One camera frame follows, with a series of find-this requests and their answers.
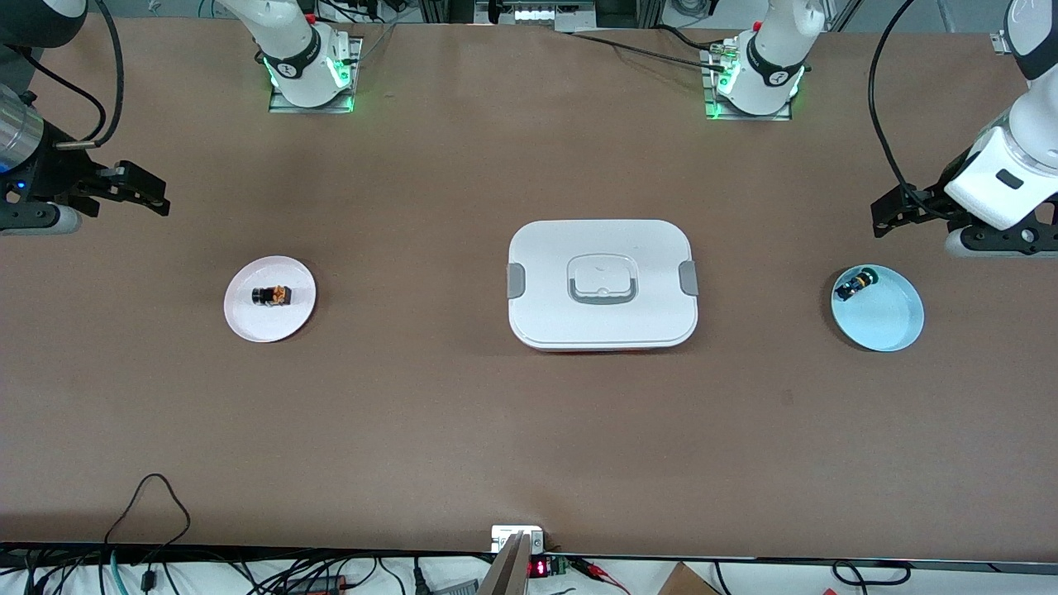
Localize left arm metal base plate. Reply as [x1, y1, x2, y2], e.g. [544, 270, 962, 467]
[703, 41, 793, 122]

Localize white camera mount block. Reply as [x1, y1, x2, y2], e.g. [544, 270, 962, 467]
[491, 526, 545, 553]

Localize light blue round plate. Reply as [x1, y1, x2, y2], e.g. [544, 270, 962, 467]
[831, 264, 925, 353]

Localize pink round plate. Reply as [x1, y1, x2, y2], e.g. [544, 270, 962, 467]
[223, 255, 317, 344]

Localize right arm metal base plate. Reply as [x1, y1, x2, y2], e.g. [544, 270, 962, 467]
[269, 37, 363, 114]

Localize brown cardboard piece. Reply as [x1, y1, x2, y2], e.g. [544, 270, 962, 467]
[657, 563, 720, 595]

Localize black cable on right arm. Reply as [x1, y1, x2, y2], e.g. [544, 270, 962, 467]
[25, 0, 125, 151]

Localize dark aluminium frame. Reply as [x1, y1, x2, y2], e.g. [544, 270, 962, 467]
[417, 0, 662, 32]

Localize white lidded box grey clips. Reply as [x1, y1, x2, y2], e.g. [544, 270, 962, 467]
[507, 219, 699, 354]

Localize grey aluminium mount bar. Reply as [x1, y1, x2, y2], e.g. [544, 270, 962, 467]
[478, 533, 532, 595]

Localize red clip test leads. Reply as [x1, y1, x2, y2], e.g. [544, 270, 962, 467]
[570, 558, 629, 594]

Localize black cable across table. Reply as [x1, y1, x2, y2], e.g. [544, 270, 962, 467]
[570, 31, 728, 71]

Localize white lit device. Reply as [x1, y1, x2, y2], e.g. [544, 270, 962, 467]
[512, 4, 596, 24]

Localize black coiled cable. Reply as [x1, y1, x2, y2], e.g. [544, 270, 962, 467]
[831, 559, 912, 589]

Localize thin black looped cable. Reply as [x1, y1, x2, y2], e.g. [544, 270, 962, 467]
[103, 474, 193, 555]

